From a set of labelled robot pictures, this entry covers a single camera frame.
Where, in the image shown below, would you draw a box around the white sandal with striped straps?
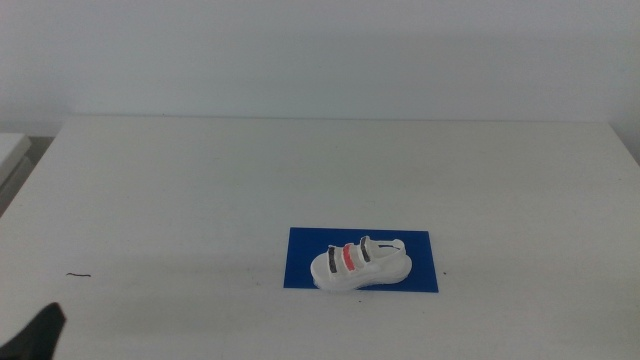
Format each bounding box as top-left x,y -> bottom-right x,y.
309,235 -> 414,292

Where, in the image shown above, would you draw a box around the blue rectangular mat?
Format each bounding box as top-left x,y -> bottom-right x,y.
283,227 -> 440,294

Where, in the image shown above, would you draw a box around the white side table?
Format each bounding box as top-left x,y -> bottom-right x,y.
0,132 -> 33,217

